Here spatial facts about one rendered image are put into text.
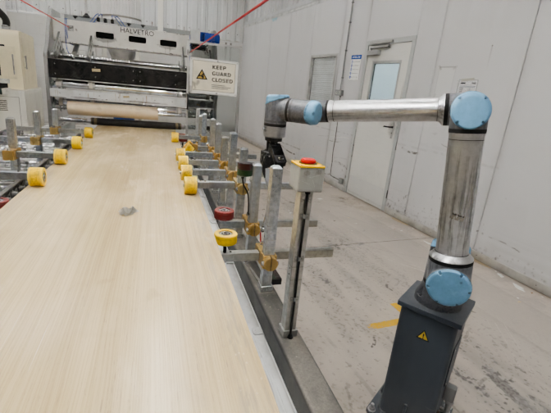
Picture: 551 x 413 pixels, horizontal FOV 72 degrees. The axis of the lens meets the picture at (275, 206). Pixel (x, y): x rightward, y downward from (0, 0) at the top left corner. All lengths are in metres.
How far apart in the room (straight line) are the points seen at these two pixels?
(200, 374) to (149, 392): 0.09
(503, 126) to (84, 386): 3.76
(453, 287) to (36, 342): 1.23
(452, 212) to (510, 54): 2.81
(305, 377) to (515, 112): 3.30
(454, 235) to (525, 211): 2.44
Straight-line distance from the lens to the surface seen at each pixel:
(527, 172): 3.85
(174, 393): 0.72
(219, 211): 1.53
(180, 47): 4.26
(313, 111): 1.46
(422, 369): 1.84
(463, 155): 1.39
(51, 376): 0.80
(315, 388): 1.05
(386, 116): 1.55
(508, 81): 4.05
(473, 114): 1.37
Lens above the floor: 1.40
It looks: 17 degrees down
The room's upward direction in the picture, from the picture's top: 6 degrees clockwise
